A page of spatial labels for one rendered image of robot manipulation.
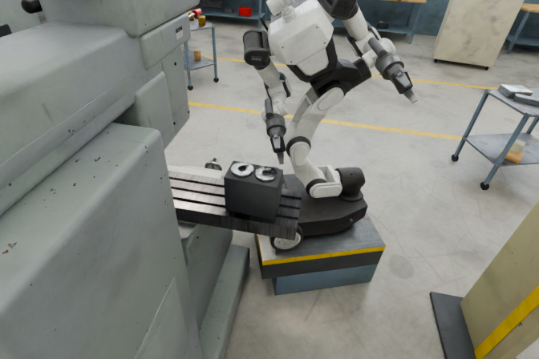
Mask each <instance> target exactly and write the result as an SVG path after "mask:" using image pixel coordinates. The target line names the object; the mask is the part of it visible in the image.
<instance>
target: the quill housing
mask: <svg viewBox="0 0 539 359"><path fill-rule="evenodd" d="M160 65H161V70H162V71H163V72H164V73H165V76H166V82H167V87H168V97H169V102H170V107H171V112H172V122H173V127H174V132H175V136H176V135H177V133H178V132H179V131H180V129H181V128H182V127H183V126H184V125H185V124H186V123H187V121H188V119H189V117H190V114H189V112H190V111H189V108H188V95H187V87H186V81H185V74H184V61H183V54H182V49H181V47H178V48H177V49H175V50H174V51H173V52H172V53H171V54H169V55H167V56H166V57H165V58H163V59H161V60H160Z"/></svg>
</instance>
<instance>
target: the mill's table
mask: <svg viewBox="0 0 539 359"><path fill-rule="evenodd" d="M168 175H169V179H170V184H171V189H172V196H173V201H174V205H175V209H176V218H177V219H178V220H182V221H187V222H191V223H196V224H204V225H209V226H213V227H219V228H227V229H232V230H236V231H241V232H249V233H254V234H258V235H263V236H272V237H277V238H281V239H286V240H295V236H296V231H297V226H298V216H299V210H300V205H301V199H302V192H299V191H294V190H289V189H283V188H282V193H281V202H280V204H279V207H278V212H277V215H276V218H275V220H269V219H265V218H261V217H257V216H250V215H246V214H242V213H238V212H231V211H227V210H225V185H224V180H223V179H218V178H213V177H208V176H202V175H193V174H188V173H182V172H177V171H168Z"/></svg>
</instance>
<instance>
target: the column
mask: <svg viewBox="0 0 539 359"><path fill-rule="evenodd" d="M0 359H203V354H202V350H201V342H200V338H199V333H198V328H197V321H196V316H195V312H194V307H193V299H192V295H191V290H190V286H189V282H188V273H187V269H186V265H185V260H184V253H183V248H182V243H181V239H180V231H179V227H178V222H177V218H176V209H175V205H174V201H173V196H172V189H171V184H170V179H169V175H168V167H167V163H166V159H165V153H164V146H163V141H162V137H161V133H160V132H159V131H158V130H157V129H154V128H148V127H137V126H132V125H126V124H120V123H110V124H109V125H108V126H106V127H105V128H104V129H103V130H102V131H101V132H100V133H99V134H98V135H96V136H95V137H94V138H93V139H91V140H90V141H89V142H88V143H86V144H85V145H84V146H83V147H81V148H80V149H79V150H78V151H77V152H76V153H75V154H74V155H72V156H71V157H70V158H69V159H67V160H66V161H65V162H64V163H63V164H61V165H60V166H59V167H58V168H56V169H55V170H54V171H53V172H52V173H51V174H50V175H49V176H47V177H46V178H45V179H44V180H42V181H41V182H40V183H39V184H38V185H36V186H35V187H34V188H33V189H31V190H30V191H29V192H28V193H26V194H25V195H24V197H22V198H21V199H20V200H19V201H18V202H16V203H15V204H14V205H13V206H11V207H10V208H9V209H8V210H6V211H5V212H4V213H3V214H1V215H0Z"/></svg>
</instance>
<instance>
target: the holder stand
mask: <svg viewBox="0 0 539 359"><path fill-rule="evenodd" d="M282 177H283V170H282V169H278V168H274V167H268V166H261V165H256V164H252V163H246V162H239V161H235V160H234V161H233V162H232V163H231V165H230V167H229V170H228V171H227V172H226V174H225V176H224V185H225V210H227V211H231V212H238V213H242V214H246V215H250V216H257V217H261V218H265V219H269V220H275V218H276V215H277V212H278V207H279V204H280V202H281V193H282Z"/></svg>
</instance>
